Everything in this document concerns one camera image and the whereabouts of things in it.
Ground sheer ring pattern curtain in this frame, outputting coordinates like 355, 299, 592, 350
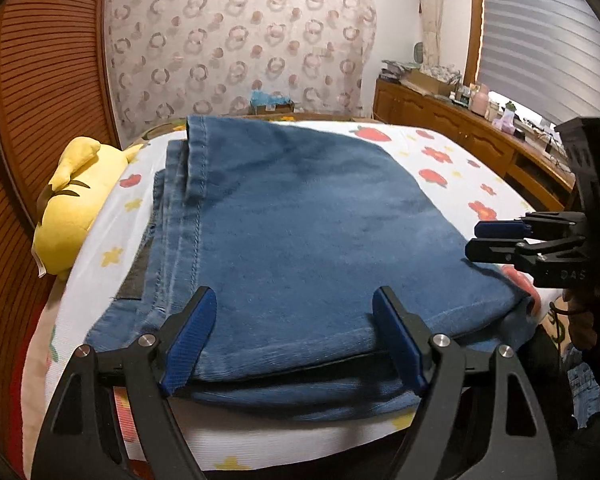
104, 0, 379, 134

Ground pink container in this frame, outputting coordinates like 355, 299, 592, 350
470, 85, 491, 116

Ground floral blanket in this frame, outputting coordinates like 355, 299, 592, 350
2, 114, 376, 466

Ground flat cardboard box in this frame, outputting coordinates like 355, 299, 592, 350
400, 69, 457, 99

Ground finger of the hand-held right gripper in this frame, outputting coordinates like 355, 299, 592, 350
474, 211, 589, 239
464, 232, 589, 267

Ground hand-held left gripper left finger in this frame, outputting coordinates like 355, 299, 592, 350
30, 286, 218, 480

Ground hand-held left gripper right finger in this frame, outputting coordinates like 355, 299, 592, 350
371, 286, 561, 480

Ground blue denim pants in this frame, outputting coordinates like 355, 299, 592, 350
87, 115, 536, 423

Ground white flower print sheet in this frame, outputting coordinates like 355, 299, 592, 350
22, 119, 556, 480

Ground row of small bottles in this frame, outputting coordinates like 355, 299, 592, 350
490, 100, 572, 152

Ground frayed denim cloth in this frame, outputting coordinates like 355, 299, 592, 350
564, 355, 600, 427

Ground pile of packets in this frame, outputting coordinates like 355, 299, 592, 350
380, 59, 417, 81

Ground yellow plush toy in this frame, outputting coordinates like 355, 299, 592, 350
32, 136, 146, 278

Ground person's right hand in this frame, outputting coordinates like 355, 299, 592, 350
562, 282, 600, 352

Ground wooden cabinet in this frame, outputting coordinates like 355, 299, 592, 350
372, 77, 581, 214

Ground lace window curtain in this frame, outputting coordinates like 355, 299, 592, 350
410, 0, 444, 69

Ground blue plastic bag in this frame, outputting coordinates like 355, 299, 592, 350
250, 90, 292, 107

